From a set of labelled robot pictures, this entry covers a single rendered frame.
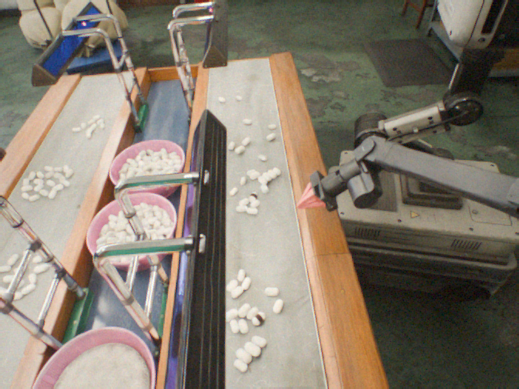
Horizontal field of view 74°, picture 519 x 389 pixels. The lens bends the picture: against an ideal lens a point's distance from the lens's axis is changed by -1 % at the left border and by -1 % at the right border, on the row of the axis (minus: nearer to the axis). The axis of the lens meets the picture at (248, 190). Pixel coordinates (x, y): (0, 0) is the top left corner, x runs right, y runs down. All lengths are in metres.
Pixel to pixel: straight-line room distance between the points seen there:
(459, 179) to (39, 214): 1.19
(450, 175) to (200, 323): 0.51
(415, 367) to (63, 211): 1.45
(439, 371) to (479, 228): 0.60
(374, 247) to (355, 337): 0.70
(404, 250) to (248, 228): 0.72
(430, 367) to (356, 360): 0.91
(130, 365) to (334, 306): 0.49
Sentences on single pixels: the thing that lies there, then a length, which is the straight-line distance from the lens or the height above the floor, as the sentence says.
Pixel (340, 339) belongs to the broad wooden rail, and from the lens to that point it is 0.84.
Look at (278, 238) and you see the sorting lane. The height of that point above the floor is 0.74.
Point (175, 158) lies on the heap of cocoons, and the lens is 1.30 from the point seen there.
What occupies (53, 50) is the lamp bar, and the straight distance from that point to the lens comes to 1.42.
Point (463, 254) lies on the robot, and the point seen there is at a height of 0.36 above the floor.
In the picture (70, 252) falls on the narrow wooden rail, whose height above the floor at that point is 0.76.
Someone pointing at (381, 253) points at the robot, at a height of 0.33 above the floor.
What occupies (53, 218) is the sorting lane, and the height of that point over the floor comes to 0.74.
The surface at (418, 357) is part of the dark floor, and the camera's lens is 1.72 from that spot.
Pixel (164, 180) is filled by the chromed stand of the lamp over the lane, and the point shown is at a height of 1.12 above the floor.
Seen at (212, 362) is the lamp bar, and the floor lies 1.08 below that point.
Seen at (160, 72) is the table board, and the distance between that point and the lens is 1.97.
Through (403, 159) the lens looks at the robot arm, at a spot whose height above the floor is 1.04.
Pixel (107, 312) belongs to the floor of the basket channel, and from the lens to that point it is 1.07.
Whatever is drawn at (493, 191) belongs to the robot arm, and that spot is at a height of 1.11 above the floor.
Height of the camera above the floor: 1.54
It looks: 45 degrees down
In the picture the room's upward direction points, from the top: 7 degrees counter-clockwise
